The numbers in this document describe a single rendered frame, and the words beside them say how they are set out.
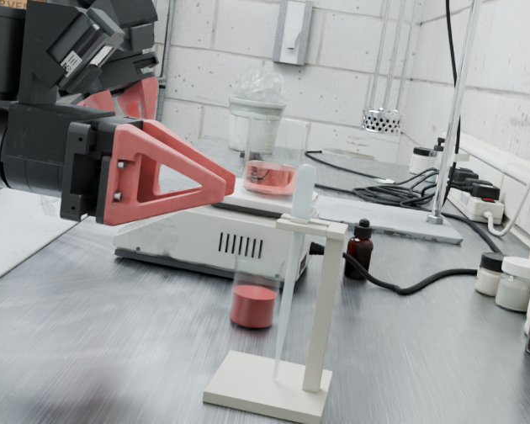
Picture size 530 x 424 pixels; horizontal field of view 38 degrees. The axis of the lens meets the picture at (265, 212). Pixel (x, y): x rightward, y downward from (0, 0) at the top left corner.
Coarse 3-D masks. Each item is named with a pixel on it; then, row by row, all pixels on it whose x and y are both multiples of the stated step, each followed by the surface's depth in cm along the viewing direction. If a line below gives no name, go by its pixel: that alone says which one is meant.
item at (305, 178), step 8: (304, 168) 51; (312, 168) 51; (296, 176) 52; (304, 176) 51; (312, 176) 51; (296, 184) 52; (304, 184) 51; (312, 184) 51; (296, 192) 52; (304, 192) 51; (312, 192) 52; (296, 200) 52; (304, 200) 51; (296, 208) 52; (304, 208) 52; (296, 216) 52; (304, 216) 52
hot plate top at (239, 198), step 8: (240, 184) 86; (240, 192) 81; (224, 200) 79; (232, 200) 78; (240, 200) 78; (248, 200) 78; (256, 200) 78; (264, 200) 79; (272, 200) 79; (280, 200) 80; (288, 200) 81; (312, 200) 83; (256, 208) 78; (264, 208) 78; (272, 208) 78; (280, 208) 78; (288, 208) 77
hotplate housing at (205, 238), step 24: (168, 216) 80; (192, 216) 79; (216, 216) 79; (240, 216) 79; (264, 216) 80; (312, 216) 86; (120, 240) 81; (144, 240) 81; (168, 240) 80; (192, 240) 80; (216, 240) 79; (240, 240) 78; (264, 240) 78; (288, 240) 77; (312, 240) 87; (168, 264) 81; (192, 264) 80; (216, 264) 79
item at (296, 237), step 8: (296, 232) 52; (296, 240) 52; (296, 248) 52; (296, 256) 52; (288, 264) 53; (296, 264) 53; (288, 272) 53; (288, 280) 53; (288, 288) 53; (288, 296) 53; (288, 304) 53; (280, 312) 53; (288, 312) 53; (280, 320) 53; (288, 320) 54; (280, 328) 54; (280, 336) 54; (280, 344) 54; (280, 352) 54
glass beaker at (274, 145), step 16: (256, 128) 79; (272, 128) 78; (288, 128) 78; (304, 128) 80; (256, 144) 79; (272, 144) 79; (288, 144) 79; (256, 160) 80; (272, 160) 79; (288, 160) 79; (256, 176) 80; (272, 176) 79; (288, 176) 80; (256, 192) 80; (272, 192) 80; (288, 192) 80
